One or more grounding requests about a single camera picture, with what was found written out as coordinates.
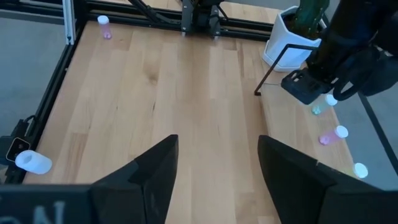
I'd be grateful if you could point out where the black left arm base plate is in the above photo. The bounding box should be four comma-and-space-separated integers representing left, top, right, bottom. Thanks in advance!
181, 0, 222, 37

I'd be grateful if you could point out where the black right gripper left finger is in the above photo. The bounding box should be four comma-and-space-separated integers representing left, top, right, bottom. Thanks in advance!
90, 134, 180, 224

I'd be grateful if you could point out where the silver metal bracket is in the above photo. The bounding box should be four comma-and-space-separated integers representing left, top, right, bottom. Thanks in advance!
62, 0, 77, 44

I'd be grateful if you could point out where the yellow clear medicine bottle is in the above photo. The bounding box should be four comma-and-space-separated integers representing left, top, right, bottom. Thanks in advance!
345, 162, 369, 180

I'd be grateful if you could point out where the green cactus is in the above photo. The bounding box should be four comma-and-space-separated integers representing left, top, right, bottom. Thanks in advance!
292, 0, 330, 40

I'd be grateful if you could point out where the white opaque medicine bottle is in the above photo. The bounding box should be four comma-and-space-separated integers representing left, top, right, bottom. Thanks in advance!
14, 149, 53, 175

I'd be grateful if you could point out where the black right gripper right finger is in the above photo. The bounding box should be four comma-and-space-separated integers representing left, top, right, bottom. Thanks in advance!
257, 136, 346, 224

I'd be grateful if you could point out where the teal clear medicine bottle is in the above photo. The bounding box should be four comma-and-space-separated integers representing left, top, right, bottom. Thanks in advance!
310, 94, 338, 116

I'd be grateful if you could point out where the black table-level camera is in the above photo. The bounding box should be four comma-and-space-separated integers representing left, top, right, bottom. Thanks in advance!
0, 115, 37, 184

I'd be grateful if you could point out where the white planter pot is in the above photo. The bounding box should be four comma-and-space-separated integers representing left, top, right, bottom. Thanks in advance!
262, 5, 327, 73

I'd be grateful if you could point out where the black left wrist camera cable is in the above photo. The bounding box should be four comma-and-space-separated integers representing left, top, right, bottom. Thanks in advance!
332, 46, 382, 102

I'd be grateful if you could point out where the pink clear medicine bottle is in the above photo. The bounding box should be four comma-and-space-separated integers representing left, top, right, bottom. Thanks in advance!
318, 124, 349, 146
96, 14, 113, 40

